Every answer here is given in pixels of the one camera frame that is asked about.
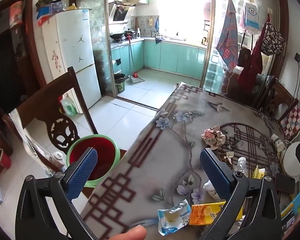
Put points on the crumpled paper ball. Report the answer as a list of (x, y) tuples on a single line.
[(212, 136)]

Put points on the white refrigerator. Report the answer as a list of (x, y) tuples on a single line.
[(70, 42)]

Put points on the crumpled white wrapper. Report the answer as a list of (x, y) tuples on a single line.
[(210, 188)]

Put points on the red cup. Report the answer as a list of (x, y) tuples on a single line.
[(3, 160)]

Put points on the brown wooden chair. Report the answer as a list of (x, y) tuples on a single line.
[(282, 97)]

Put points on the black wok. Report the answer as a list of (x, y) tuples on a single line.
[(116, 36)]

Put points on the white plastic bag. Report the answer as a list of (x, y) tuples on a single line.
[(27, 140)]

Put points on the white labelled bottle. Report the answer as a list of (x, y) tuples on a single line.
[(276, 142)]

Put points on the blue white wrapper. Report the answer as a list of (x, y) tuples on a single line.
[(175, 215)]

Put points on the light blue plastic case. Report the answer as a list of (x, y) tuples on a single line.
[(296, 202)]

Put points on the white box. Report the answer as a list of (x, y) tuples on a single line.
[(239, 71)]

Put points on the clear plastic bottle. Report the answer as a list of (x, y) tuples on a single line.
[(240, 164)]

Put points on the black kitchen trash bin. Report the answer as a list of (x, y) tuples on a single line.
[(120, 82)]

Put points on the blue hanging towel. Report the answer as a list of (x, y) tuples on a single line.
[(156, 24)]

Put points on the red door ornament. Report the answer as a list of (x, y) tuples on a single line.
[(16, 13)]

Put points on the white jar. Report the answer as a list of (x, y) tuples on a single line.
[(57, 158)]

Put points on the red garment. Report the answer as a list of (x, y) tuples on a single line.
[(251, 67)]

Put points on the grey dustpan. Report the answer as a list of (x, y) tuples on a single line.
[(137, 80)]

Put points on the range hood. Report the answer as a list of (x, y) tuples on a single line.
[(121, 13)]

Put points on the plaid cloth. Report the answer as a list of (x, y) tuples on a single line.
[(226, 42)]

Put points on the wall calendar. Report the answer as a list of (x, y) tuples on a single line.
[(251, 15)]

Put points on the teal lower kitchen cabinets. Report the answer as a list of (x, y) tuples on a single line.
[(170, 55)]

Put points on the pile of bags on refrigerator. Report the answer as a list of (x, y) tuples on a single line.
[(47, 10)]

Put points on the black cooking pot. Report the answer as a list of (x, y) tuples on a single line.
[(130, 33)]

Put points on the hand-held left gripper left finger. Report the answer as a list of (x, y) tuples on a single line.
[(83, 175)]

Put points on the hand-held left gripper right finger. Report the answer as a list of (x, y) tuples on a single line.
[(215, 173)]

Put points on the glass sliding door panel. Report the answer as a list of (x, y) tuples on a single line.
[(100, 55)]

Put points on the yellow paper packet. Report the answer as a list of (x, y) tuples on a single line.
[(258, 172)]

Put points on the brown snack wrapper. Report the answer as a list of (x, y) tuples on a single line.
[(225, 157)]

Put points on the person's left hand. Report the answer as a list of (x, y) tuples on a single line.
[(128, 233)]

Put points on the dark carved wooden chair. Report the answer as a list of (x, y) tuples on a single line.
[(61, 130)]

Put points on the orange yellow snack packet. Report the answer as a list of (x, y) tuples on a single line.
[(205, 213)]

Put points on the smartphone in dark red case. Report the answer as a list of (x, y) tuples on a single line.
[(285, 183)]

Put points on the floral tablecloth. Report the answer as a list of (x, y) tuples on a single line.
[(165, 155)]

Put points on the checkered seat cushion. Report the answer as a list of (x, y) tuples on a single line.
[(296, 120)]

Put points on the white dish soap bottle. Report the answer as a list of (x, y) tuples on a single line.
[(138, 33)]

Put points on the black white patterned bag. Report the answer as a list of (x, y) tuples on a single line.
[(272, 38)]

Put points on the green detergent bottle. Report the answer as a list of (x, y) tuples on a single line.
[(68, 106)]

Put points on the green basin with red inside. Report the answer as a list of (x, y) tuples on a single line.
[(102, 150)]

